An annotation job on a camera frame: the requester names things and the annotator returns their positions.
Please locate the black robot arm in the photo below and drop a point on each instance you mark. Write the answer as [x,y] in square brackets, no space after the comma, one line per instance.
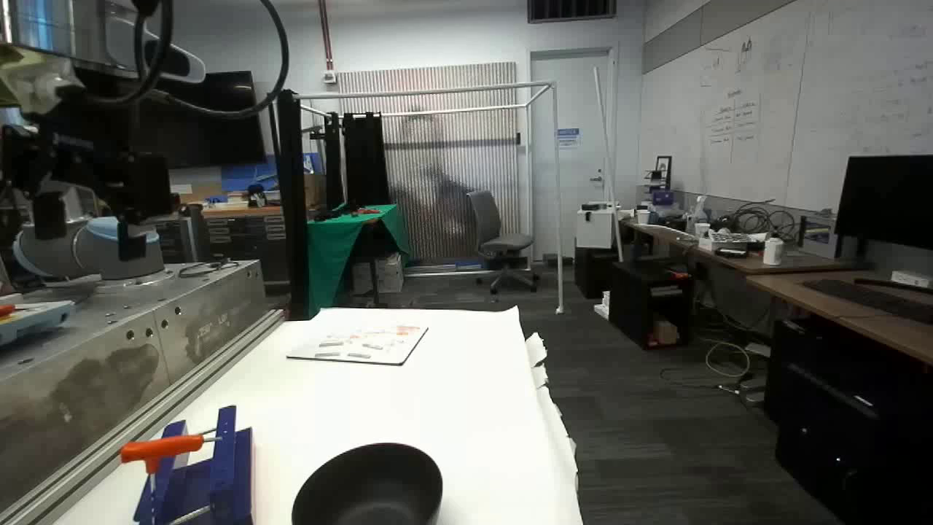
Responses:
[92,248]

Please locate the black wall screen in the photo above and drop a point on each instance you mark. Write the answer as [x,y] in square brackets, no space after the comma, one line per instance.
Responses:
[209,119]

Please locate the printed paper sheet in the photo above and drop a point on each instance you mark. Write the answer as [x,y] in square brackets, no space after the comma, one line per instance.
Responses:
[356,345]

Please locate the grey office chair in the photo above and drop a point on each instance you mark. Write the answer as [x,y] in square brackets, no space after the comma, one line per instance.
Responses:
[499,242]

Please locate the white box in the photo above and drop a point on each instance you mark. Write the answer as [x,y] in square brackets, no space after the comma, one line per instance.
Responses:
[595,226]

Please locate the black bowl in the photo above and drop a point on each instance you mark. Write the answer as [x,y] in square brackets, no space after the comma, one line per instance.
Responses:
[368,484]

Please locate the black upright post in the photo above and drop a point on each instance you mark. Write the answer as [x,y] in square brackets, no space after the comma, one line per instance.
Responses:
[294,204]

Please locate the blue perforated metal rack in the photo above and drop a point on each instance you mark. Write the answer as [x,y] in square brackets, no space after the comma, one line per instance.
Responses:
[209,481]

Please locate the wooden desk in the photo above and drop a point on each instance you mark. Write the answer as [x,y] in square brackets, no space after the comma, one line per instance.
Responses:
[834,291]

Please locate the white table cover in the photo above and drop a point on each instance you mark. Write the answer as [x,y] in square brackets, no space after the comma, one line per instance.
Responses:
[438,418]

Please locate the white cup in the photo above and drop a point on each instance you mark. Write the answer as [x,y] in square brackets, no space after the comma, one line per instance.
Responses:
[773,252]

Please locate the orange-red stick object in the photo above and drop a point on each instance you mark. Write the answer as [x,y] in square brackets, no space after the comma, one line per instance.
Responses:
[161,446]

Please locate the black low cabinet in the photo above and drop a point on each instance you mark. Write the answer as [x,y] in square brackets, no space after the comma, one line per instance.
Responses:
[649,302]

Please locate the green cloth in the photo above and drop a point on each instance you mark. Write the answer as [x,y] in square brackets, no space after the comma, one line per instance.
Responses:
[345,242]

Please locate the white door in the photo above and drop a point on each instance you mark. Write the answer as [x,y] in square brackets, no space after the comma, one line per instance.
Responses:
[574,147]

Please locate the black computer monitor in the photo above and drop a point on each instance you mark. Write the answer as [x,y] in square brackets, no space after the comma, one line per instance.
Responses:
[888,203]

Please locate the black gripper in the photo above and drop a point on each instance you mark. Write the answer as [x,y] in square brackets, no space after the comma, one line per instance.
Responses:
[98,160]

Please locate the white pipe frame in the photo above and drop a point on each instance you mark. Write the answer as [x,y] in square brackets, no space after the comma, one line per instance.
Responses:
[555,194]

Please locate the grey metal base block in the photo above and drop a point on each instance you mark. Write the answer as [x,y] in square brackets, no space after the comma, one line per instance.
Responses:
[106,359]

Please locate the black under-desk cabinet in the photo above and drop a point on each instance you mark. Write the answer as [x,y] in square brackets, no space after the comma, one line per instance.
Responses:
[846,427]

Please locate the light blue control box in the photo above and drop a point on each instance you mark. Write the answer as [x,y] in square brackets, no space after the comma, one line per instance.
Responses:
[31,318]

